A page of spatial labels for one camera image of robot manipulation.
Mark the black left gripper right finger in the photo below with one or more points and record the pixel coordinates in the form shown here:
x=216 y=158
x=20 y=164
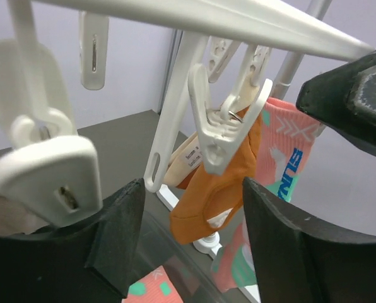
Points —
x=301 y=258

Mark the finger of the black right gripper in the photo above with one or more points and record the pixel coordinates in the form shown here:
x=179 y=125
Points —
x=344 y=99

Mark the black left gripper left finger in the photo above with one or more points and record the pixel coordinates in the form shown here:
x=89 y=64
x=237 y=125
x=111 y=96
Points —
x=89 y=261

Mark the orange beige sock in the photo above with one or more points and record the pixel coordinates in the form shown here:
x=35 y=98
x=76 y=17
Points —
x=210 y=201

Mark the white plastic clip hanger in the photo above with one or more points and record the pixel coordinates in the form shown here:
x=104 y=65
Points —
x=338 y=183

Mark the clear plastic bin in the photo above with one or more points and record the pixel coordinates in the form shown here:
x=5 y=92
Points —
x=185 y=270

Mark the silver clothes rack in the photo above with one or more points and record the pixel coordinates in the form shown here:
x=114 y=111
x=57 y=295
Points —
x=274 y=153

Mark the grey beige sock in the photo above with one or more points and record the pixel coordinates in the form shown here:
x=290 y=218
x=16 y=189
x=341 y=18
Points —
x=16 y=219

